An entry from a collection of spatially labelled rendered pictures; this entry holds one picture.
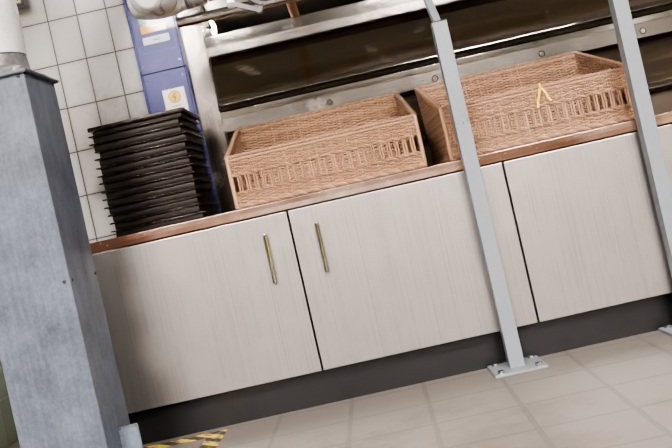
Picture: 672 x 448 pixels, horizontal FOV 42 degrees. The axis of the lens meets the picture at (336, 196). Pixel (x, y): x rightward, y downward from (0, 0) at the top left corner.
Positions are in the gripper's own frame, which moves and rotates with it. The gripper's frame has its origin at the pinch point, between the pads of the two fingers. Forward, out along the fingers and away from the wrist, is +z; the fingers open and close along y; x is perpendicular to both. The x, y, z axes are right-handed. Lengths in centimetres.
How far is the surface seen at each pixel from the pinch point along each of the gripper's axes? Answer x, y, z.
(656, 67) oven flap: -55, 45, 114
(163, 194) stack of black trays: -15, 52, -47
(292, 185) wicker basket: -6, 58, -9
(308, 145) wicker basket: -5.5, 47.9, -2.5
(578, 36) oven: -55, 29, 91
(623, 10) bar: 5, 32, 87
